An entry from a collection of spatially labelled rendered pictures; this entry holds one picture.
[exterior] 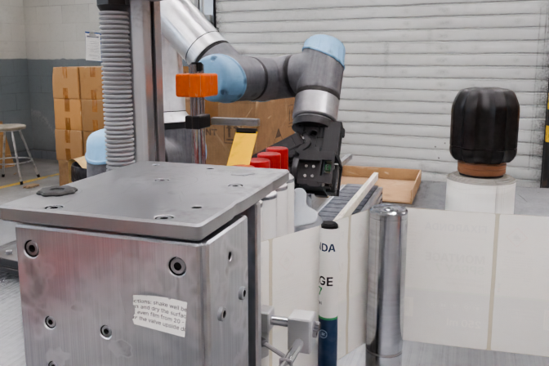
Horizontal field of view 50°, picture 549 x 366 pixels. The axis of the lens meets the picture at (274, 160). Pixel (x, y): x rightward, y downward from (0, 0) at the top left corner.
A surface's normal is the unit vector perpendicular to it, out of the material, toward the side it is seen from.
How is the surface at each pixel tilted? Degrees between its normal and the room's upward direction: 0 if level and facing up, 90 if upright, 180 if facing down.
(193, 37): 70
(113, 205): 0
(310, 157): 60
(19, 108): 90
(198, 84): 90
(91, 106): 88
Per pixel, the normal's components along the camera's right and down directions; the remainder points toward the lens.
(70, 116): -0.37, 0.15
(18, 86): 0.90, 0.07
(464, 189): -0.70, 0.16
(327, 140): -0.27, -0.35
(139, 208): 0.00, -0.99
